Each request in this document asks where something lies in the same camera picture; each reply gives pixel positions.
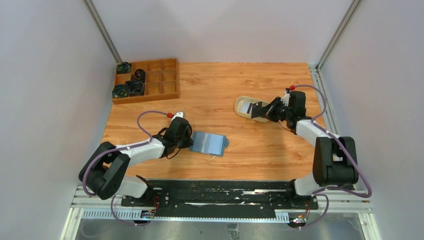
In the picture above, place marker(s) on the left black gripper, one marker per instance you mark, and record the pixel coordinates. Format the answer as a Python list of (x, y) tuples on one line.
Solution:
[(187, 140)]

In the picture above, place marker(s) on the grey striped card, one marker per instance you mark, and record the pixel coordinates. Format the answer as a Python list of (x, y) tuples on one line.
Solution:
[(246, 107)]

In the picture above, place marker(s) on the black coiled item bottom-left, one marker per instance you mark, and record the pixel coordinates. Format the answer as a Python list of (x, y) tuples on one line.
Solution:
[(119, 91)]

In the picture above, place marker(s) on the black card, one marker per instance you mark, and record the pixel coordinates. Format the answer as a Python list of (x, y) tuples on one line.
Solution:
[(259, 111)]

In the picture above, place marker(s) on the cream oval tray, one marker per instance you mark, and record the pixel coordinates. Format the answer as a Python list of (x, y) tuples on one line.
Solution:
[(248, 99)]

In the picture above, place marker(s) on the black coiled item top-left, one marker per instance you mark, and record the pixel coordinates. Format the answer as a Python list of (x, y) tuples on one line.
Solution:
[(123, 68)]

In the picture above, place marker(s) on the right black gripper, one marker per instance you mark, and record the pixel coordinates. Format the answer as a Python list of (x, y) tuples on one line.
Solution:
[(268, 110)]

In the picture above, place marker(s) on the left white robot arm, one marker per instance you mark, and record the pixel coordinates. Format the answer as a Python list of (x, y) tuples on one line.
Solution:
[(104, 174)]

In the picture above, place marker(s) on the blue card holder wallet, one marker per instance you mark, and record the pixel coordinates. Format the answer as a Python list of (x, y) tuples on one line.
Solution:
[(209, 143)]

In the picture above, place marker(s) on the black coiled item middle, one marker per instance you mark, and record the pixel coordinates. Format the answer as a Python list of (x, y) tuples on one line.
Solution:
[(139, 75)]

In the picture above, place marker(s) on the large black coiled item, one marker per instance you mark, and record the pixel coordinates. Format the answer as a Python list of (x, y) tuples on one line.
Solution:
[(134, 88)]

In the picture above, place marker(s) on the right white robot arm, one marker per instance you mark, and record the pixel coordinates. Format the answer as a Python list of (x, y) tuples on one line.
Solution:
[(334, 164)]

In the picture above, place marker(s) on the black mounting base rail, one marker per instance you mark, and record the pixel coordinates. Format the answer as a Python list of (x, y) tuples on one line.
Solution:
[(207, 199)]

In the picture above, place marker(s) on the wooden compartment organizer box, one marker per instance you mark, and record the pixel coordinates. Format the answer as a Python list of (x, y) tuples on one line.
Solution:
[(162, 81)]

